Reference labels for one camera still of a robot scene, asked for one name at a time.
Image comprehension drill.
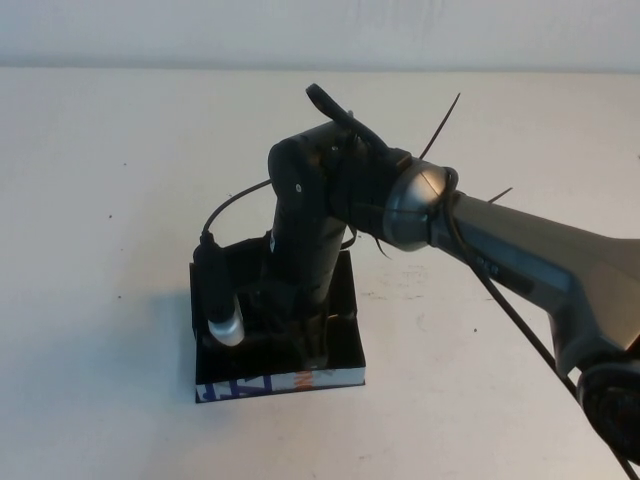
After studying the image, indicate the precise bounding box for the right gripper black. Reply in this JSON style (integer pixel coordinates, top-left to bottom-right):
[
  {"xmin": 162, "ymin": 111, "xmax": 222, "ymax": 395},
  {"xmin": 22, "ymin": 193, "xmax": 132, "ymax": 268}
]
[{"xmin": 244, "ymin": 224, "xmax": 347, "ymax": 375}]

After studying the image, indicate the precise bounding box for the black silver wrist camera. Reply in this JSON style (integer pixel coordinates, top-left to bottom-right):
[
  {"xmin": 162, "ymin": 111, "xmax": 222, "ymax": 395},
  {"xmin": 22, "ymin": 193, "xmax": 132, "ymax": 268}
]
[{"xmin": 192, "ymin": 238, "xmax": 246, "ymax": 347}]

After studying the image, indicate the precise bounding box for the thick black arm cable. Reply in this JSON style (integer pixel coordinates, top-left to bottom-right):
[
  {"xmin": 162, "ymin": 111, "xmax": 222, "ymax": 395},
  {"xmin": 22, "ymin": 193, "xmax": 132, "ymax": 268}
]
[{"xmin": 304, "ymin": 83, "xmax": 640, "ymax": 476}]

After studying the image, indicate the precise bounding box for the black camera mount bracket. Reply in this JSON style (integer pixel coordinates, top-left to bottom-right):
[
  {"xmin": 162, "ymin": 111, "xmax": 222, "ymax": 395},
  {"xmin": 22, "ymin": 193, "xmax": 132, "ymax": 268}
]
[{"xmin": 222, "ymin": 237, "xmax": 275, "ymax": 296}]

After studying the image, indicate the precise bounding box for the black patterned glasses case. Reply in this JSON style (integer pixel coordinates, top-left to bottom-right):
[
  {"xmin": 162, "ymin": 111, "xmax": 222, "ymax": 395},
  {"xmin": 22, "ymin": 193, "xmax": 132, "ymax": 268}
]
[{"xmin": 188, "ymin": 237, "xmax": 370, "ymax": 405}]

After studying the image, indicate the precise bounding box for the thin black camera cable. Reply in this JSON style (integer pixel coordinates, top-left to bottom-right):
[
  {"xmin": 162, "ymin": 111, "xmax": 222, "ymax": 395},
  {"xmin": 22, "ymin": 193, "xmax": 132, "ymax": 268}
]
[{"xmin": 199, "ymin": 179, "xmax": 274, "ymax": 241}]

